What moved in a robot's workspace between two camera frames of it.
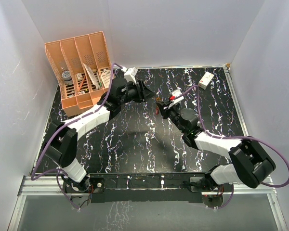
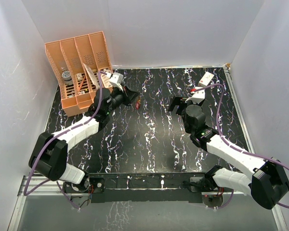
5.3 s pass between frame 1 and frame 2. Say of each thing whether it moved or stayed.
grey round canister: stayed
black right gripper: moved
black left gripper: moved
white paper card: stayed
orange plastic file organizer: stayed
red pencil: stayed
